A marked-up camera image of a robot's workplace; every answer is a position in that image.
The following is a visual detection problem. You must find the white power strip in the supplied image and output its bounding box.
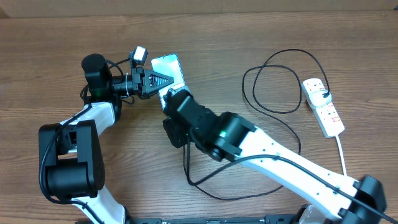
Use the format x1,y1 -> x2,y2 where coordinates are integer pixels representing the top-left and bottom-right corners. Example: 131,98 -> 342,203
302,78 -> 345,138

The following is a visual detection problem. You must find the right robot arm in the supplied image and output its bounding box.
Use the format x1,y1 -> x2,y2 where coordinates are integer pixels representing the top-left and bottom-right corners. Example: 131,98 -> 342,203
162,87 -> 396,223

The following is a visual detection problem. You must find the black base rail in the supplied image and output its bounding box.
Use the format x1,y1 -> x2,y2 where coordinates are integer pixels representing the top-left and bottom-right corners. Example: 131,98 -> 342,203
126,214 -> 300,224

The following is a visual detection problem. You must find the blue Galaxy smartphone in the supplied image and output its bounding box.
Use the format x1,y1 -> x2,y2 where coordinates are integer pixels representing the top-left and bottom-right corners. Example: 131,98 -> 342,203
150,54 -> 191,110

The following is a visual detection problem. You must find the white charger plug adapter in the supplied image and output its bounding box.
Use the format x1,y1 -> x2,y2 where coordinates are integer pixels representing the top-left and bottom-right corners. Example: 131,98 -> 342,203
309,90 -> 332,109

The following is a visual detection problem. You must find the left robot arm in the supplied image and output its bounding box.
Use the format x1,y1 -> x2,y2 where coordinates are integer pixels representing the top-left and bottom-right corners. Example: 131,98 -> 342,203
39,53 -> 175,223

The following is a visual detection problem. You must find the white power strip cord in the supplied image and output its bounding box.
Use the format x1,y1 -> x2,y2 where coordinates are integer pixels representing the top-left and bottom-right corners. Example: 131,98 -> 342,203
334,135 -> 348,177

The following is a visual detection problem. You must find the black USB charging cable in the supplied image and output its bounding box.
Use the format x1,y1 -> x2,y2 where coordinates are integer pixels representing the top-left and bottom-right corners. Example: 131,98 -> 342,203
183,49 -> 331,201

